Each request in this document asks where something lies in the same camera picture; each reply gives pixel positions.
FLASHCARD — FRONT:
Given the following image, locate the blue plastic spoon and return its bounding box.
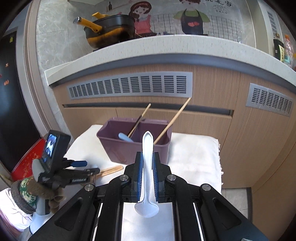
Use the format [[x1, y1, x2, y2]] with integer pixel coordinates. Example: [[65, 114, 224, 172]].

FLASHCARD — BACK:
[[118, 133, 134, 142]]

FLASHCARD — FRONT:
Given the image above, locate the light wooden chopstick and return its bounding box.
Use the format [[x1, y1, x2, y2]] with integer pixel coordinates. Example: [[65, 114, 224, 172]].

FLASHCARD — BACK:
[[153, 97, 191, 145], [128, 103, 151, 138]]

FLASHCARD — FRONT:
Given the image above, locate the dark plastic utensil holder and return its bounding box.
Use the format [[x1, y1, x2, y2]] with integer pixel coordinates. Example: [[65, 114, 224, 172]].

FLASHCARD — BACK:
[[96, 117, 172, 164]]

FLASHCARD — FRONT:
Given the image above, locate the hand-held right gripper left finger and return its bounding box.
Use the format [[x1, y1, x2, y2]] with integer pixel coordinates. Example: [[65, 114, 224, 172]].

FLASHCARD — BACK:
[[28, 152, 143, 241]]

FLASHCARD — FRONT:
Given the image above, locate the cartoon wall poster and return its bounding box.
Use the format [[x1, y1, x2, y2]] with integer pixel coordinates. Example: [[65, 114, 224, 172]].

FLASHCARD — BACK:
[[106, 0, 243, 42]]

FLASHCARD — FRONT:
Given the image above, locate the white plastic spoon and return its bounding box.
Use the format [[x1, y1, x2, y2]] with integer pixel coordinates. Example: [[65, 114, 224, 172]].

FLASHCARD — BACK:
[[134, 131, 159, 218]]

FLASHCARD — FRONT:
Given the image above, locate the brown wooden chopstick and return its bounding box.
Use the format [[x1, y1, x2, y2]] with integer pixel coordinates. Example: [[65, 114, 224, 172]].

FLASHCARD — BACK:
[[99, 165, 124, 175], [95, 169, 123, 180]]

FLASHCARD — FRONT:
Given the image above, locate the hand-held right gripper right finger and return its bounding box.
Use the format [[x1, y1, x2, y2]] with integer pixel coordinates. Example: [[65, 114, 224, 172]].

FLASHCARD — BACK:
[[153, 152, 270, 241]]

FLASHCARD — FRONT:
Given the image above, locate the speckled stone countertop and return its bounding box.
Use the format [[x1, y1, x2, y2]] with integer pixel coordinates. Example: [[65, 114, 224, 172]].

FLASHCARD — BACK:
[[45, 34, 296, 88]]

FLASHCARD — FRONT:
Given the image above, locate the person's left hand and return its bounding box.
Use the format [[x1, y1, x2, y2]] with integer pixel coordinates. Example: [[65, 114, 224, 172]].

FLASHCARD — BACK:
[[10, 177, 67, 215]]

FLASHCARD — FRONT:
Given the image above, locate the black wok with amber side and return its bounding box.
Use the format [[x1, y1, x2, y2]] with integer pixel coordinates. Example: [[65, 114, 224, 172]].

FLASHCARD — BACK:
[[84, 27, 137, 49]]

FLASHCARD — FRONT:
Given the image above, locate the dark soy sauce bottle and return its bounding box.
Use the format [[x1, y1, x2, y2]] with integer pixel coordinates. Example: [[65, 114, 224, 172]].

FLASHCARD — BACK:
[[273, 38, 285, 62]]

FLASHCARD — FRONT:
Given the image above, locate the white column with vent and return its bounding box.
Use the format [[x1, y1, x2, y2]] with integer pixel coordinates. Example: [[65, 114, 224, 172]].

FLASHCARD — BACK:
[[258, 0, 282, 48]]

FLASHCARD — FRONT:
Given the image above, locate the clear bottle with orange cap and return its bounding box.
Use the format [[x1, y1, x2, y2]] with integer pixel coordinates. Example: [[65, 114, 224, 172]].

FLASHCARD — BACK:
[[283, 35, 296, 68]]

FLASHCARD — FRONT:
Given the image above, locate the person's left forearm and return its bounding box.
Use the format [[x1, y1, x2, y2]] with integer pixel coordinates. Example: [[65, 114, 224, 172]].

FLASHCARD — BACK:
[[0, 188, 44, 235]]

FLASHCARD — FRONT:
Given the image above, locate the black pan with yellow handle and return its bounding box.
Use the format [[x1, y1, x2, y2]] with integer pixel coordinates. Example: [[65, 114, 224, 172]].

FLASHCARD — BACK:
[[73, 13, 136, 33]]

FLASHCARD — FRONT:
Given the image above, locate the beige door frame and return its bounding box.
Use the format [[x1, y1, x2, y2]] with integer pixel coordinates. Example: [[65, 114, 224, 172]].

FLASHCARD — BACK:
[[16, 0, 73, 142]]

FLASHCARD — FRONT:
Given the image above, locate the black refrigerator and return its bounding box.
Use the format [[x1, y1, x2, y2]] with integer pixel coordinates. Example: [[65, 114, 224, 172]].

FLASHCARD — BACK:
[[0, 28, 41, 173]]

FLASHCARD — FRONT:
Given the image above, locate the dark thin chopstick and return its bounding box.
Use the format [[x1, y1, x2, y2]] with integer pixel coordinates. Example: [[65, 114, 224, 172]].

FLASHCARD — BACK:
[[132, 115, 143, 136]]

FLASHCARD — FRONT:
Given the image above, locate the long grey vent grille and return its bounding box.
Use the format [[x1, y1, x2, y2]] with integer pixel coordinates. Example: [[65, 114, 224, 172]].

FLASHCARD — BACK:
[[67, 72, 193, 101]]

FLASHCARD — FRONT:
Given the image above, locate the white cloth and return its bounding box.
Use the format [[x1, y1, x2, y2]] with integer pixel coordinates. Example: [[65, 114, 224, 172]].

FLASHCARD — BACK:
[[62, 124, 224, 241]]

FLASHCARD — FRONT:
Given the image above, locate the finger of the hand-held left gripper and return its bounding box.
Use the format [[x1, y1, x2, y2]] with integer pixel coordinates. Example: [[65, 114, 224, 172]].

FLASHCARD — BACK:
[[69, 168, 100, 184], [63, 159, 88, 168]]

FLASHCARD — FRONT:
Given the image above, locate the short grey vent grille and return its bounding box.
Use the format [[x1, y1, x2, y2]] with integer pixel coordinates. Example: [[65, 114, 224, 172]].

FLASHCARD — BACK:
[[245, 83, 293, 116]]

